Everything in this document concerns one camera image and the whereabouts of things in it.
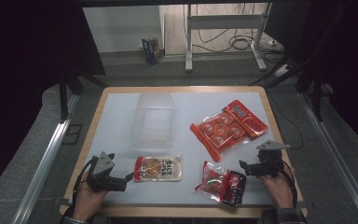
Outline hand-held gripper cable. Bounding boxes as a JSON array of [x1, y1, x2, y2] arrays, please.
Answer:
[[279, 163, 298, 208], [74, 157, 99, 207]]

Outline black floor plate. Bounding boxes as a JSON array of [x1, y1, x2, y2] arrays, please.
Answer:
[[62, 123, 84, 146]]

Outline clear plastic container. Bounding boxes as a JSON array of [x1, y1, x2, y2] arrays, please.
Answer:
[[131, 91, 175, 152]]

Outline large orange snack packet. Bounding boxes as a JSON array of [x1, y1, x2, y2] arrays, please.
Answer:
[[189, 99, 269, 162]]

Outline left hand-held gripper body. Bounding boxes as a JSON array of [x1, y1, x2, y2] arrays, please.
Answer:
[[87, 151, 129, 193]]

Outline thin black floor cable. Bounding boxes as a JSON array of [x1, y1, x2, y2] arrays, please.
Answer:
[[268, 92, 304, 150]]

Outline white metal stand frame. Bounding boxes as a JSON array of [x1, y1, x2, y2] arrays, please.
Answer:
[[185, 3, 273, 73]]

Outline black post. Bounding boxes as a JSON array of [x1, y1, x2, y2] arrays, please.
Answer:
[[59, 74, 70, 122]]

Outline person's left hand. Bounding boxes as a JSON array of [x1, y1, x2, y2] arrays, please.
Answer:
[[73, 181, 108, 220]]

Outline beige snack packet red edge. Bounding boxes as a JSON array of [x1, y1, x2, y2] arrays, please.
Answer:
[[133, 155, 184, 183]]

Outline left hand-held gripper cable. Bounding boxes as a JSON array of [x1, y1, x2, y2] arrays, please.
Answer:
[[74, 157, 99, 207]]

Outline red and black snack packet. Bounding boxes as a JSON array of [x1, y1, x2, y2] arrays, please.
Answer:
[[194, 161, 247, 208]]

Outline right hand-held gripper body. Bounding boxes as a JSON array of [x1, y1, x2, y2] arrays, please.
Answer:
[[255, 140, 292, 179]]

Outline blue carton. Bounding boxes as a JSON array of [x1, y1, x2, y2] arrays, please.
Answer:
[[141, 31, 162, 65]]

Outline aluminium rail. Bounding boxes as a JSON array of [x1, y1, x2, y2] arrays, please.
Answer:
[[10, 92, 81, 224], [296, 91, 358, 224]]

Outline person's right hand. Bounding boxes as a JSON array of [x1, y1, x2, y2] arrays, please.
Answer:
[[260, 174, 295, 210]]

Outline white table mat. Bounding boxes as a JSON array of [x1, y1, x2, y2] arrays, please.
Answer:
[[71, 91, 278, 207]]

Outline black floor cables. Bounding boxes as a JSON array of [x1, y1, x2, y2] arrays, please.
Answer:
[[195, 3, 264, 54]]

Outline black tripod legs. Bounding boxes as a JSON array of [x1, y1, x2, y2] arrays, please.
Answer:
[[250, 55, 311, 89]]

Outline right hand-held gripper cable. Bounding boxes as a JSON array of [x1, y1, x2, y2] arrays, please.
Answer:
[[279, 163, 298, 208]]

